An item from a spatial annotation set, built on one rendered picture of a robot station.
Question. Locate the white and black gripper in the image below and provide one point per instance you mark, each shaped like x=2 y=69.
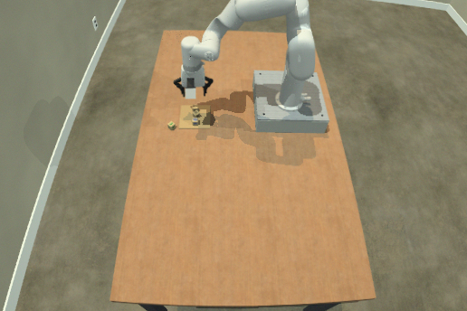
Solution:
x=199 y=76

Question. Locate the tan flat mat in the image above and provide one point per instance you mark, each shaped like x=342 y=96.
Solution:
x=186 y=116

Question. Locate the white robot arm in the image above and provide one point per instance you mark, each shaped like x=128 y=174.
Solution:
x=300 y=62

